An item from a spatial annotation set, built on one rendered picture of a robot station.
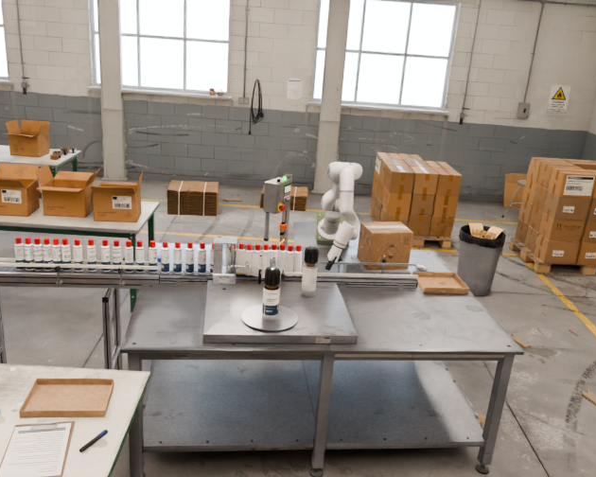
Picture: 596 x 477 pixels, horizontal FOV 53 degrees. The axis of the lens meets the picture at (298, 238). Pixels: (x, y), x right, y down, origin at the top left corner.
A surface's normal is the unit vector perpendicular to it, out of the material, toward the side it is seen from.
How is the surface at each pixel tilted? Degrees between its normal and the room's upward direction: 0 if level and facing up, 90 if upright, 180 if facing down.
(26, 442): 1
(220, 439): 0
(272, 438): 0
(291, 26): 90
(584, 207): 90
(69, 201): 90
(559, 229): 90
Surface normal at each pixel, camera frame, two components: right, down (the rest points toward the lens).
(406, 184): 0.06, 0.34
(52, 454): 0.07, -0.93
